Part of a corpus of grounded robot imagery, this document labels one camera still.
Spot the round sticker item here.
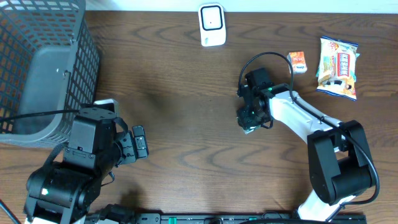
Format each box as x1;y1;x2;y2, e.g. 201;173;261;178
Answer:
237;117;261;134

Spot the orange Kleenex tissue pack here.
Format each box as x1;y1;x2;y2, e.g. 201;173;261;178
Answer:
287;51;307;74

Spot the wet wipes pack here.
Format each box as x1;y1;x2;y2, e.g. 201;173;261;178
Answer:
316;36;360;101

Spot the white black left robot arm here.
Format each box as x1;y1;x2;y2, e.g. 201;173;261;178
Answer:
24;106;149;223

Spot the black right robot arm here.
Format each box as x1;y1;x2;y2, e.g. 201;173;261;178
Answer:
236;68;379;222

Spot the white barcode scanner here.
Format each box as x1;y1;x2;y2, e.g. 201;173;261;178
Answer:
198;3;226;47

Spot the grey plastic mesh basket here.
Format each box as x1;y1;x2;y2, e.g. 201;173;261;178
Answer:
1;0;100;147

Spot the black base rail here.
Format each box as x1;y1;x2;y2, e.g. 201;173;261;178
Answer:
83;212;368;224

